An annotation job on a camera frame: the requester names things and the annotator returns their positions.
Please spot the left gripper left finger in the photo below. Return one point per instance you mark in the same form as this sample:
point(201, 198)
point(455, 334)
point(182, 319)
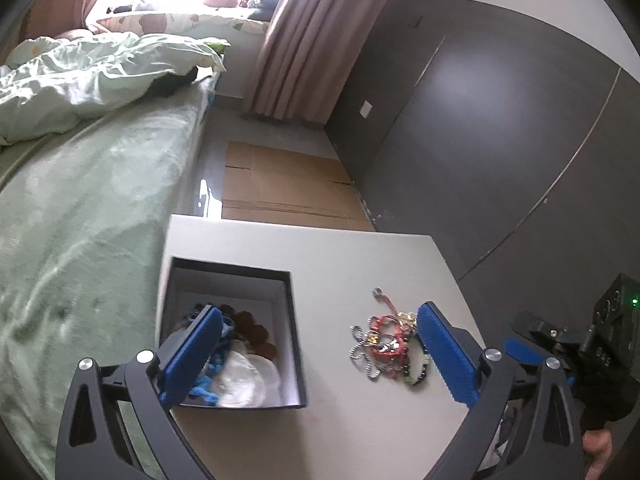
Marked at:
point(93, 441)

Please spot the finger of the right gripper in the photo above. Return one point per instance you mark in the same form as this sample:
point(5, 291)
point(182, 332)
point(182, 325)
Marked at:
point(521, 352)

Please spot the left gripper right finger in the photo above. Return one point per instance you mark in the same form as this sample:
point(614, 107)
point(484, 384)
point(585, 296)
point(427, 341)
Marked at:
point(522, 421)

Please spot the clear plastic pouch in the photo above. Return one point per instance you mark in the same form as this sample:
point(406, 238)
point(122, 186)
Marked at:
point(247, 380)

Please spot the black open jewelry box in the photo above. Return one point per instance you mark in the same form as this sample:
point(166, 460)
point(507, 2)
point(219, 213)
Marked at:
point(257, 308)

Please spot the person's right hand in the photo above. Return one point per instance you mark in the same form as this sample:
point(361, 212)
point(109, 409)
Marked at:
point(598, 445)

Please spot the white low table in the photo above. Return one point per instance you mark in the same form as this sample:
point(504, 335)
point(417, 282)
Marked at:
point(351, 427)

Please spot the green bed mattress sheet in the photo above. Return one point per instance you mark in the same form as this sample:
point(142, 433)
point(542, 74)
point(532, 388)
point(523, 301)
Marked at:
point(84, 216)

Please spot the flattened cardboard sheet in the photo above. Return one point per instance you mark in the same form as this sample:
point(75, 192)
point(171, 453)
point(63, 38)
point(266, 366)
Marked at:
point(283, 187)

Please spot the black garment on bed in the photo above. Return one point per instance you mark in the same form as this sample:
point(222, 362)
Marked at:
point(168, 84)

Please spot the light green crumpled duvet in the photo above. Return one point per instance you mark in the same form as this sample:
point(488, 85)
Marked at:
point(51, 85)

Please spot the pink right curtain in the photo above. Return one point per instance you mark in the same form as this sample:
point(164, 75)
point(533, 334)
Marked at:
point(309, 51)

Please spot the pink curtain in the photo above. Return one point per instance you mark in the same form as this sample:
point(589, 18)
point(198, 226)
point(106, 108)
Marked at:
point(52, 17)
point(309, 51)

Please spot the floral window seat cushion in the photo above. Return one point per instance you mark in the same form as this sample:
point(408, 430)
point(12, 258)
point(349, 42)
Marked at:
point(156, 22)

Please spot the pink left curtain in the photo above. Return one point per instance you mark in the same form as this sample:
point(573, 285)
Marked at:
point(52, 17)

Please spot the white wall socket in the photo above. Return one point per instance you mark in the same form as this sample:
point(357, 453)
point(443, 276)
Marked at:
point(365, 109)

